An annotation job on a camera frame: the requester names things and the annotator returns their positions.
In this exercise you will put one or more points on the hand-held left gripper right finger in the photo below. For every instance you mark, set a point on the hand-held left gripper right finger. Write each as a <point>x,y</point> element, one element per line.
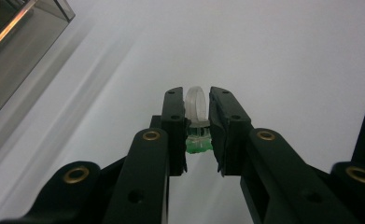
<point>264,168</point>

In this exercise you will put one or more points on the smoked transparent drawer box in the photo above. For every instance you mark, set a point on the smoked transparent drawer box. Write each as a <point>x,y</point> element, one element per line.
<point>21,62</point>

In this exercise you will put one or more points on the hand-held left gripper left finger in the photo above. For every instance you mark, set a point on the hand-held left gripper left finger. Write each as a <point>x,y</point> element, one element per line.
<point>146,168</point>

